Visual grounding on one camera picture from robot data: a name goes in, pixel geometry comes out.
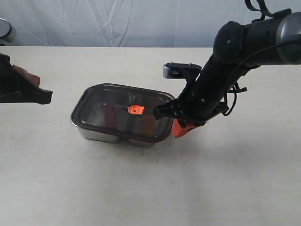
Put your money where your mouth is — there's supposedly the stainless steel lunch box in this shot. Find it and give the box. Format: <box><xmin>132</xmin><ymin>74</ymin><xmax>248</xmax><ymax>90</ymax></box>
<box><xmin>69</xmin><ymin>82</ymin><xmax>176</xmax><ymax>149</ymax></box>

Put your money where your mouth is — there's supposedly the dark transparent lid orange seal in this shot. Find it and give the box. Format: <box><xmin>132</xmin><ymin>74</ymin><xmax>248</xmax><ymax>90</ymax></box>
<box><xmin>70</xmin><ymin>83</ymin><xmax>176</xmax><ymax>143</ymax></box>

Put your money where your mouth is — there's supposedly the yellow cheese block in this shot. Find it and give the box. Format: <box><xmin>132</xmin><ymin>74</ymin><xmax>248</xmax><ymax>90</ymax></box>
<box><xmin>140</xmin><ymin>115</ymin><xmax>157</xmax><ymax>136</ymax></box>

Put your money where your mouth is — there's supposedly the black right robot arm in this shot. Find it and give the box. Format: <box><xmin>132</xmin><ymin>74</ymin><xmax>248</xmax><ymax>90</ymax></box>
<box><xmin>153</xmin><ymin>9</ymin><xmax>301</xmax><ymax>137</ymax></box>

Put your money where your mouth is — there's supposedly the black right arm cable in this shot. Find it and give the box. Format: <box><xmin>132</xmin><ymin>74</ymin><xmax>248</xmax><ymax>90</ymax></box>
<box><xmin>221</xmin><ymin>0</ymin><xmax>301</xmax><ymax>117</ymax></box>

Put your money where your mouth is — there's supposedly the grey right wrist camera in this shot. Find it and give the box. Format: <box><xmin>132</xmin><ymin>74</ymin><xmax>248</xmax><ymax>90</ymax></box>
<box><xmin>163</xmin><ymin>62</ymin><xmax>202</xmax><ymax>81</ymax></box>

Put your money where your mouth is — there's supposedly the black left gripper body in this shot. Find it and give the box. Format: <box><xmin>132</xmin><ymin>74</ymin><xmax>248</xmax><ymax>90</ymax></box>
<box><xmin>0</xmin><ymin>54</ymin><xmax>53</xmax><ymax>105</ymax></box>

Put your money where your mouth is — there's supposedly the red sausage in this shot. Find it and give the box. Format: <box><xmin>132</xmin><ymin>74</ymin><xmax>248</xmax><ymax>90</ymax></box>
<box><xmin>104</xmin><ymin>104</ymin><xmax>117</xmax><ymax>129</ymax></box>

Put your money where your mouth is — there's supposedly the blue-grey backdrop cloth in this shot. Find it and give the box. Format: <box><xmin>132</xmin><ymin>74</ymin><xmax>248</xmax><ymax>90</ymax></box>
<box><xmin>0</xmin><ymin>0</ymin><xmax>301</xmax><ymax>48</ymax></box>

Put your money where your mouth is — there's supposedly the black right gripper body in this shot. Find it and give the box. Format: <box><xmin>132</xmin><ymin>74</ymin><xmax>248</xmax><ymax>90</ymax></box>
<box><xmin>153</xmin><ymin>58</ymin><xmax>229</xmax><ymax>124</ymax></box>

